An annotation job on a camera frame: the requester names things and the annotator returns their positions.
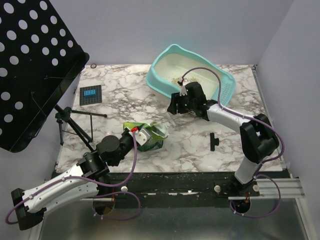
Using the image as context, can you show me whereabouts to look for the clear plastic scoop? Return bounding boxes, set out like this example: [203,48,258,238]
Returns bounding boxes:
[166,112,177,127]

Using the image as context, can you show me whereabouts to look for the green litter bag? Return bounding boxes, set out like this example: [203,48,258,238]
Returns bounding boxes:
[123,121,169,152]

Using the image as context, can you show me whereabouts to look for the teal white litter box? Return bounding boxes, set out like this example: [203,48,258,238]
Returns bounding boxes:
[145,44,236,105]

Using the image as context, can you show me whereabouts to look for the black bag clip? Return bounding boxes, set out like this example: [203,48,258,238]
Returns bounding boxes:
[209,132,220,152]

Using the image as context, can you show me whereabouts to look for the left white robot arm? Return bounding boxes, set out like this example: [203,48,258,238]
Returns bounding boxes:
[5,127,148,231]

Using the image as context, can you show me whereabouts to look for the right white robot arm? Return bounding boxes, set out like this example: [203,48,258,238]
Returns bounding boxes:
[167,82,279,196]

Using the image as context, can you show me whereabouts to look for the beige litter pellets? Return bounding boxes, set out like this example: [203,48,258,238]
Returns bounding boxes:
[171,77,201,87]

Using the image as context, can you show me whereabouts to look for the black stand tripod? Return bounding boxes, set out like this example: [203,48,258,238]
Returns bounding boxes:
[54,104,108,152]

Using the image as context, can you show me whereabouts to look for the dark grey lego baseplate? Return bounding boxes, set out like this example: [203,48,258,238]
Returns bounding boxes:
[79,85,102,106]

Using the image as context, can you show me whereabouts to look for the blue lego brick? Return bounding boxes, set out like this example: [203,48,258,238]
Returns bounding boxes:
[83,89,96,98]

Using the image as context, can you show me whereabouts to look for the black perforated music stand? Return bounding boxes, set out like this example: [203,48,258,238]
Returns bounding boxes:
[0,0,89,153]

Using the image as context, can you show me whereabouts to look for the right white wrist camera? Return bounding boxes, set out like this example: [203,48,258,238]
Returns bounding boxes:
[178,79,189,96]

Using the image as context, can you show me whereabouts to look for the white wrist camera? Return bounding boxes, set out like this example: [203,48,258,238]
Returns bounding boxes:
[131,126,151,146]
[178,79,189,96]

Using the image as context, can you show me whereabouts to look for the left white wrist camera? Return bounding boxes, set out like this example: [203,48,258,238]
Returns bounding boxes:
[131,126,151,146]

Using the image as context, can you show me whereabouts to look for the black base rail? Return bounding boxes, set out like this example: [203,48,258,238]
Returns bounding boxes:
[72,171,261,208]

